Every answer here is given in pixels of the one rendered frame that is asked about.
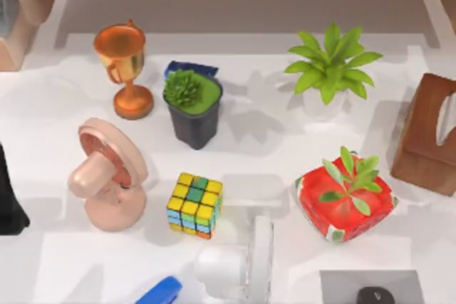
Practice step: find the succulent in black pot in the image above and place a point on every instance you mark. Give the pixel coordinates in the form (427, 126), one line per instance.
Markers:
(194, 111)

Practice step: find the blue packet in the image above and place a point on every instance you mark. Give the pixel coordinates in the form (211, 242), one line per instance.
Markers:
(199, 69)

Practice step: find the colourful puzzle cube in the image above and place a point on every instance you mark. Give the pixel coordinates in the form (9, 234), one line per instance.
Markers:
(194, 204)

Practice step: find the green plant in white pot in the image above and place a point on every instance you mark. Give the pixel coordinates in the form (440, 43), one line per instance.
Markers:
(329, 65)

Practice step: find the pink desk fan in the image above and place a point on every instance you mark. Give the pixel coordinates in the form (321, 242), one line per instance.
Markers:
(110, 183)

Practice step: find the copper trophy cup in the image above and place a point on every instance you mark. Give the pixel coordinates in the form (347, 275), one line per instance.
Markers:
(123, 58)

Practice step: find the plant in red pot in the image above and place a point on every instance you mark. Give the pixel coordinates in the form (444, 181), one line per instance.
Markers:
(343, 200)

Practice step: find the white desk fan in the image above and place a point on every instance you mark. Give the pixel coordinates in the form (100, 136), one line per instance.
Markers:
(231, 268)

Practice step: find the blue stapler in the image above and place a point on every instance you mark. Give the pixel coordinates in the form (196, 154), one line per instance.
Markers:
(162, 291)

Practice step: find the grey square mat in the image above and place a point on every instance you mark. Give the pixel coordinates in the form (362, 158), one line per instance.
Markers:
(338, 286)

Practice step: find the brown wooden tissue box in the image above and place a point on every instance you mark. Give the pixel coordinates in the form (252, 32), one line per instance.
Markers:
(420, 140)

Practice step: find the black computer mouse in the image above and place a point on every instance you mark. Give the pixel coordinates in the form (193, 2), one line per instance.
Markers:
(375, 295)

